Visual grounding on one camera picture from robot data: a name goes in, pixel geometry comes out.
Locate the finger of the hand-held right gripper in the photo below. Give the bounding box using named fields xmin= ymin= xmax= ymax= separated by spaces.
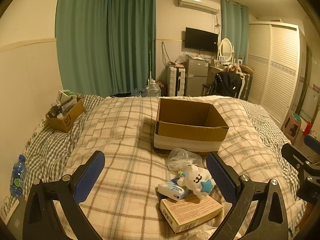
xmin=303 ymin=135 xmax=320 ymax=153
xmin=281 ymin=143 xmax=313 ymax=174

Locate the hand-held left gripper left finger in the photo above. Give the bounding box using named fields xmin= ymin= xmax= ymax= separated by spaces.
xmin=22 ymin=150 xmax=105 ymax=240

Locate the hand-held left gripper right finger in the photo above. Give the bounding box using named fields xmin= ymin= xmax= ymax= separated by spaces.
xmin=205 ymin=151 xmax=289 ymax=240

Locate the white plush toy blue star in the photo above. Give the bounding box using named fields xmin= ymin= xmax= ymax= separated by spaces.
xmin=176 ymin=164 xmax=216 ymax=199

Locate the yellow brown carton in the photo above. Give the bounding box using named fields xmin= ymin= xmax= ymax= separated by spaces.
xmin=159 ymin=193 xmax=223 ymax=233

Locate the clear plastic cup of swabs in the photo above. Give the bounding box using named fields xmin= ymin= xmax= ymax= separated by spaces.
xmin=167 ymin=148 xmax=203 ymax=172

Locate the blue white tissue pack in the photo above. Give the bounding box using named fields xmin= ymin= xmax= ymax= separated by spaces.
xmin=157 ymin=179 xmax=193 ymax=201

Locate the large cardboard box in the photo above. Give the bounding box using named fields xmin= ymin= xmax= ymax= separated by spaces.
xmin=154 ymin=98 xmax=229 ymax=155

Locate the plastic stool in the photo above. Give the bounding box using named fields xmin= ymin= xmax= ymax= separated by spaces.
xmin=281 ymin=113 xmax=302 ymax=144

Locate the grey checked bed sheet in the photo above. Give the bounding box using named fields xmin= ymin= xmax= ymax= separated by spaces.
xmin=5 ymin=94 xmax=290 ymax=205

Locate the beige plaid blanket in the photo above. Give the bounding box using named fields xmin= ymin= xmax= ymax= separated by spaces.
xmin=54 ymin=96 xmax=308 ymax=240

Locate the crumpled clear plastic wrapper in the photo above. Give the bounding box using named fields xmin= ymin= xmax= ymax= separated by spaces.
xmin=186 ymin=226 xmax=225 ymax=240

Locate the small cardboard box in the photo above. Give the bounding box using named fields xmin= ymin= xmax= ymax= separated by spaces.
xmin=45 ymin=97 xmax=85 ymax=133

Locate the blue plastic water bottle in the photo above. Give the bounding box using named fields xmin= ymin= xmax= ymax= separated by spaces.
xmin=10 ymin=154 xmax=27 ymax=197

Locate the white louvred wardrobe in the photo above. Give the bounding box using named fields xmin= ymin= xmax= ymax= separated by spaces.
xmin=246 ymin=21 xmax=300 ymax=130

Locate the green white carton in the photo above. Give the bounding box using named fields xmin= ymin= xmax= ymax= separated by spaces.
xmin=57 ymin=89 xmax=78 ymax=105

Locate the brown suitcase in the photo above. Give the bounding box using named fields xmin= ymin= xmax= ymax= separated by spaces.
xmin=240 ymin=65 xmax=254 ymax=100

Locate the black jacket on chair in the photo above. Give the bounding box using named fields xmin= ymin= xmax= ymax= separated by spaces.
xmin=207 ymin=71 xmax=243 ymax=98

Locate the silver small fridge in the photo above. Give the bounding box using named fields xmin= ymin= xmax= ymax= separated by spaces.
xmin=186 ymin=58 xmax=209 ymax=97

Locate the white hard suitcase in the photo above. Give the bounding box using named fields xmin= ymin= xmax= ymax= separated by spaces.
xmin=167 ymin=65 xmax=187 ymax=97

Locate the dressing table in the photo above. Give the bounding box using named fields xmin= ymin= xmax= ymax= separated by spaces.
xmin=209 ymin=65 xmax=225 ymax=83

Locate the large clear water jug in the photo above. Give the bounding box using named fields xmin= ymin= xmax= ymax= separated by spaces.
xmin=145 ymin=79 xmax=161 ymax=97

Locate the clear plastic bag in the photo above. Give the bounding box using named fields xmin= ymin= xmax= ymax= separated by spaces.
xmin=175 ymin=52 xmax=188 ymax=64

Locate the white oval mirror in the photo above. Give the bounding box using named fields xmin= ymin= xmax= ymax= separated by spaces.
xmin=218 ymin=38 xmax=235 ymax=64

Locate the white mop pole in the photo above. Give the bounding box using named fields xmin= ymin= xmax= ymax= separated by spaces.
xmin=149 ymin=37 xmax=153 ymax=80

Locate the narrow green curtain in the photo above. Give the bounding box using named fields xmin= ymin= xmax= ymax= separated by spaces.
xmin=221 ymin=0 xmax=249 ymax=60

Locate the white air conditioner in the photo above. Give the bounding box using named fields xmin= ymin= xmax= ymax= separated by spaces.
xmin=175 ymin=0 xmax=221 ymax=14

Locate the black wall television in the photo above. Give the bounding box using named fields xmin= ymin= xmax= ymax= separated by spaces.
xmin=185 ymin=27 xmax=218 ymax=53

